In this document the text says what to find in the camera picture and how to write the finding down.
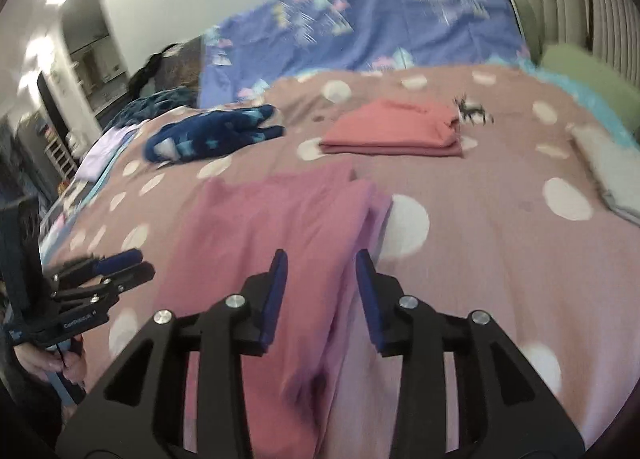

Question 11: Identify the black cloth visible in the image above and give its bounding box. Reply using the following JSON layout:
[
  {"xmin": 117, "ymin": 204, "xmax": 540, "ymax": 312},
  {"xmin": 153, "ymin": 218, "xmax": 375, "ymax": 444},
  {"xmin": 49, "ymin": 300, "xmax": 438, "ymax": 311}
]
[{"xmin": 127, "ymin": 43, "xmax": 188, "ymax": 94}]

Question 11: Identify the green pillow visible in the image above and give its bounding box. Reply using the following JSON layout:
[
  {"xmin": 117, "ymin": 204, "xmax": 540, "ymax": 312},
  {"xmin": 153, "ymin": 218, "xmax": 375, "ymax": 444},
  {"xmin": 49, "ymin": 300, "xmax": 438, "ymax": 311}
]
[{"xmin": 540, "ymin": 43, "xmax": 640, "ymax": 132}]

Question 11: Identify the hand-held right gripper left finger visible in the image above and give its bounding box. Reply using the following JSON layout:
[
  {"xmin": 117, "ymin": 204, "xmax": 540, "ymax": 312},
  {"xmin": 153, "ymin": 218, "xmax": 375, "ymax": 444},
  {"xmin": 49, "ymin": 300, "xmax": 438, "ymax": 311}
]
[{"xmin": 55, "ymin": 249, "xmax": 289, "ymax": 459}]

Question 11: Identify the lavender cloth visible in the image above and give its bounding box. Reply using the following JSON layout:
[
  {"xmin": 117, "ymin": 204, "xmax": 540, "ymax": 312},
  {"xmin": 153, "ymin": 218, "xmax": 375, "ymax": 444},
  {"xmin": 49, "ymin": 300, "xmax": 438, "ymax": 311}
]
[{"xmin": 75, "ymin": 126, "xmax": 146, "ymax": 182}]

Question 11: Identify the dark brown pillow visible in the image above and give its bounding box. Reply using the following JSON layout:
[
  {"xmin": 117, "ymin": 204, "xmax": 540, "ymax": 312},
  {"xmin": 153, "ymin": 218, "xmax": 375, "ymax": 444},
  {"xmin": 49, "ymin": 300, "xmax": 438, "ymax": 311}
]
[{"xmin": 167, "ymin": 36, "xmax": 207, "ymax": 90}]

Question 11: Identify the navy star print garment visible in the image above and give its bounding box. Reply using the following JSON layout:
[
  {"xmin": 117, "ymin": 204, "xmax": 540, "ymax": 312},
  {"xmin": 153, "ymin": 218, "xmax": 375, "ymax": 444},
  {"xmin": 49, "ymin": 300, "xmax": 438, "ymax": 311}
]
[{"xmin": 144, "ymin": 105, "xmax": 286, "ymax": 163}]

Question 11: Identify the purple printed bed sheet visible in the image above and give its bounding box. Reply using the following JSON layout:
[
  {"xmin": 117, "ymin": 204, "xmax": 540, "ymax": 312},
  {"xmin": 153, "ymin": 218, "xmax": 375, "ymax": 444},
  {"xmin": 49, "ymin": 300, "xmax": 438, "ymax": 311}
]
[{"xmin": 197, "ymin": 0, "xmax": 528, "ymax": 110}]

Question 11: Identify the grey folded cloth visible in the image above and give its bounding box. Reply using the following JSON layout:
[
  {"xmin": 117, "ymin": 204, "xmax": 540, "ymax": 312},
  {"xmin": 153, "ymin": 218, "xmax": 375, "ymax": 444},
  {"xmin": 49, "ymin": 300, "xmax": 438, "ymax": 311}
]
[{"xmin": 570, "ymin": 124, "xmax": 640, "ymax": 226}]

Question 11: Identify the person's left hand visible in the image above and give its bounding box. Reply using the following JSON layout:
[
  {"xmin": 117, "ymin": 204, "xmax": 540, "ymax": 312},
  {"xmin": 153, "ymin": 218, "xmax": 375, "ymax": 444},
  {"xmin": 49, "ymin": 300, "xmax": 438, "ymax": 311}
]
[{"xmin": 17, "ymin": 345, "xmax": 87, "ymax": 386}]

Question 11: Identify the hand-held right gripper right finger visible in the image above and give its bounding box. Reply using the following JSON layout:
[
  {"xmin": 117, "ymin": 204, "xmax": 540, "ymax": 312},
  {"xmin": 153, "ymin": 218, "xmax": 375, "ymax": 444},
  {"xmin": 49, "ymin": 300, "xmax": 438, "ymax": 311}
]
[{"xmin": 355, "ymin": 249, "xmax": 584, "ymax": 459}]

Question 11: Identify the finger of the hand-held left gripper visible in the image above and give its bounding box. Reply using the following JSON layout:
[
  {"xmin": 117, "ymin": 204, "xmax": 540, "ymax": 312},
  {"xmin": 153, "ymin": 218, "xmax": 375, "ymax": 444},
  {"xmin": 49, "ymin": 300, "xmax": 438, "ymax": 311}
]
[
  {"xmin": 52, "ymin": 261, "xmax": 156, "ymax": 313},
  {"xmin": 50, "ymin": 248, "xmax": 145, "ymax": 288}
]

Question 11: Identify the teal knit blanket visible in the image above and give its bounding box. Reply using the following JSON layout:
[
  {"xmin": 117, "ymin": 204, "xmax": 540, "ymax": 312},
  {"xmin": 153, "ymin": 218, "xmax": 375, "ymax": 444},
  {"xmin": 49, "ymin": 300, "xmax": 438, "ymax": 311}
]
[{"xmin": 102, "ymin": 86, "xmax": 201, "ymax": 132}]

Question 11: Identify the salmon garment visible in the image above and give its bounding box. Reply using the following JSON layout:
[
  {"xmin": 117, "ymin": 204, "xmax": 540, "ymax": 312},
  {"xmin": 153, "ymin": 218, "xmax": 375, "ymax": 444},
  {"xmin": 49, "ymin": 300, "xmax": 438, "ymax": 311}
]
[{"xmin": 319, "ymin": 98, "xmax": 465, "ymax": 158}]

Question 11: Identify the pink garment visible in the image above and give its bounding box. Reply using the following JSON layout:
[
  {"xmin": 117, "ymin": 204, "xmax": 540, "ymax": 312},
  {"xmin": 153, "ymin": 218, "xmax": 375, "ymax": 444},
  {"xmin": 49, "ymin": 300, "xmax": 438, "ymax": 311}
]
[{"xmin": 152, "ymin": 161, "xmax": 401, "ymax": 459}]

